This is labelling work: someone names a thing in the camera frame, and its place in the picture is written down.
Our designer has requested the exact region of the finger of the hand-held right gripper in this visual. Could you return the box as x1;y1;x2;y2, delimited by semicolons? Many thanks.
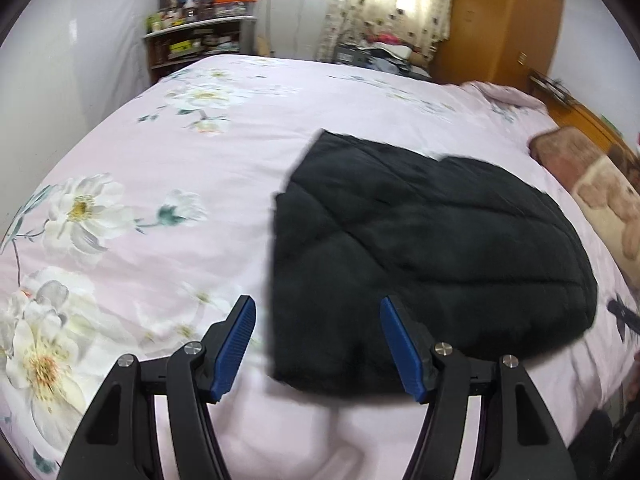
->
607;295;640;336

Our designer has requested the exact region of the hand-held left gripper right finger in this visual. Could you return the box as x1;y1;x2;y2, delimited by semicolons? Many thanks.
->
380;296;573;480

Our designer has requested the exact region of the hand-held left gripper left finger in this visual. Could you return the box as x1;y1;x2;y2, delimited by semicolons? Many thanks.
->
57;295;257;480

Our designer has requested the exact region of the black padded jacket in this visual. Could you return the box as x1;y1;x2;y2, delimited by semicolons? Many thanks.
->
270;129;599;397

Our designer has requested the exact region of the pile of clothes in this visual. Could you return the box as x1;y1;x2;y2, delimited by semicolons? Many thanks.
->
335;32;433;78

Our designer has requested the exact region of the brown bear print pillow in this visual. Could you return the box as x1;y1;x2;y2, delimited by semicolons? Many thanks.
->
529;126;640;288

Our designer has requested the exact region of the bed with pink floral sheet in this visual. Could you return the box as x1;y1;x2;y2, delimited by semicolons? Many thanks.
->
0;52;640;480

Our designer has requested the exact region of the wooden headboard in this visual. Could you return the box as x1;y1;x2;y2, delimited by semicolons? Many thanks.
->
530;70;640;161

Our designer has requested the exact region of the cluttered shelf unit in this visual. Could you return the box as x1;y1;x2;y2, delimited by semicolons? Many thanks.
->
144;15;258;83

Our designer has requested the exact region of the wooden wardrobe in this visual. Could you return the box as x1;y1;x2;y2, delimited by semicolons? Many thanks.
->
431;0;566;93

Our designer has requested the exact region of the patterned beige curtain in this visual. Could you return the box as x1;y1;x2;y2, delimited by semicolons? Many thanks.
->
315;0;458;63

